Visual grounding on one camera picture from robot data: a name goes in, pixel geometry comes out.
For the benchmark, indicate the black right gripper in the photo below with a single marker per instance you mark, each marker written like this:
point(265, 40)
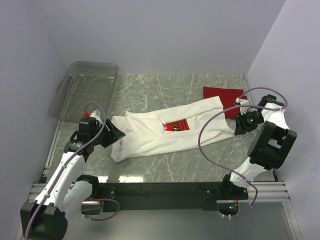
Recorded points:
point(240, 124)

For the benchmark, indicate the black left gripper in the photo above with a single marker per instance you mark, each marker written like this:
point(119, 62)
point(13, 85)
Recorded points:
point(107, 135)

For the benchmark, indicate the white t shirt red print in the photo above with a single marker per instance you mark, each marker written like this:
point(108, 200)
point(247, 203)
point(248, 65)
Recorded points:
point(168, 130)

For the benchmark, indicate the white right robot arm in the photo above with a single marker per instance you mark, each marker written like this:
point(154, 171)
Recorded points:
point(269, 148)

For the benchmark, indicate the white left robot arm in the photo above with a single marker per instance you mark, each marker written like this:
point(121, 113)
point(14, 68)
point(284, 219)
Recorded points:
point(46, 218)

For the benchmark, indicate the folded red t shirt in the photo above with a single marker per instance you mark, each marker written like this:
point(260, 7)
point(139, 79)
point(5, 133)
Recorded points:
point(219, 99)

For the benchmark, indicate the clear plastic bin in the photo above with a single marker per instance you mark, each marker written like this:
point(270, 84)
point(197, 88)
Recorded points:
point(84, 82)

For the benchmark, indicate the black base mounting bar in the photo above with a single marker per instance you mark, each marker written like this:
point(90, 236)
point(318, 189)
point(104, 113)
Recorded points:
point(166, 195)

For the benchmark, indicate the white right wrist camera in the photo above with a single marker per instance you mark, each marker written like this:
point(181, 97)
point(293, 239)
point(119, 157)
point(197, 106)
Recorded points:
point(241, 102)

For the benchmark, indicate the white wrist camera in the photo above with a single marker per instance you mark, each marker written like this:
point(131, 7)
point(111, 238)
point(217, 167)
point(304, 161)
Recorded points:
point(95, 114)
point(241, 102)

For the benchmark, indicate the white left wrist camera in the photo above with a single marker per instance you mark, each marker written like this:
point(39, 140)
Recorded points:
point(95, 114)

